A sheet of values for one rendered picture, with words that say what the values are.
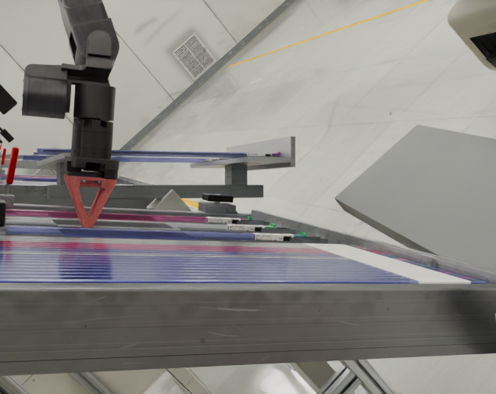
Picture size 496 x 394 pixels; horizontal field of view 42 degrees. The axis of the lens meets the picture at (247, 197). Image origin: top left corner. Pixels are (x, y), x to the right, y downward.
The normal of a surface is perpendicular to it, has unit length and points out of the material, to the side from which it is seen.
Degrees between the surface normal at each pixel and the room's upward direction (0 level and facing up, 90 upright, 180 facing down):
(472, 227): 0
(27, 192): 90
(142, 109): 90
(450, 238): 0
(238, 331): 90
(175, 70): 90
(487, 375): 0
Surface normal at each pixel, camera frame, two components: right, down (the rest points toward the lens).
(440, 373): -0.62, -0.73
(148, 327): 0.36, 0.07
